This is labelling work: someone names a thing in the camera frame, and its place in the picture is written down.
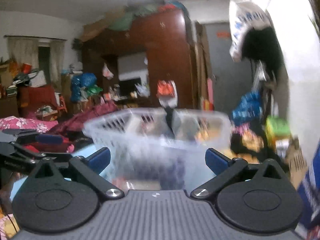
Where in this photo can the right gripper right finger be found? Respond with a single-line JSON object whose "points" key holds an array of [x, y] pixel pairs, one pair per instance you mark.
{"points": [[226, 170]]}

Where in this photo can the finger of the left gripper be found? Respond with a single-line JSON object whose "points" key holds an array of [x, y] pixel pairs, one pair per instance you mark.
{"points": [[27, 136], [27, 160]]}

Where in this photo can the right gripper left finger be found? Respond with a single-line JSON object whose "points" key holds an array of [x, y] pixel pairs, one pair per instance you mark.
{"points": [[86, 170]]}

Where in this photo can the clear plastic laundry basket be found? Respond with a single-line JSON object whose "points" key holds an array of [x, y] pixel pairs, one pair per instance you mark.
{"points": [[149, 154]]}

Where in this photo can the pink floral bedding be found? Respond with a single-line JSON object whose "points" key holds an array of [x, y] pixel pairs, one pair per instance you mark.
{"points": [[13, 122]]}

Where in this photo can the maroon clothes pile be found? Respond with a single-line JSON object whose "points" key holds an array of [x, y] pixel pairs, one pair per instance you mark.
{"points": [[76, 123]]}

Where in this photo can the blue plastic bag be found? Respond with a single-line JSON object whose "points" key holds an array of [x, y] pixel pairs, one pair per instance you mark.
{"points": [[249, 108]]}

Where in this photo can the grey metal door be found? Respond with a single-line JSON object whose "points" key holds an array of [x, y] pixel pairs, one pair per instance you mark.
{"points": [[231, 80]]}

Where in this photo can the orange white hanging bag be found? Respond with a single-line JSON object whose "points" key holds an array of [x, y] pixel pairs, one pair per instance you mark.
{"points": [[167, 94]]}

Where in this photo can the red-brown wooden wardrobe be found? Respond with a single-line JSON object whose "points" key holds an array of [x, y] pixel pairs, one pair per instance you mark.
{"points": [[166, 39]]}

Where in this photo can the black hanging garment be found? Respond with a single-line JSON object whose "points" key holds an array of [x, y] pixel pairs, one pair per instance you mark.
{"points": [[262, 45]]}

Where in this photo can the green bag on wardrobe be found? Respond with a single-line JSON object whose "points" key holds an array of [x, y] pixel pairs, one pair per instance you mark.
{"points": [[123, 23]]}

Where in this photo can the white jacket blue letters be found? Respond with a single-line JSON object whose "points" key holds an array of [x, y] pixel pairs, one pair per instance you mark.
{"points": [[244, 15]]}

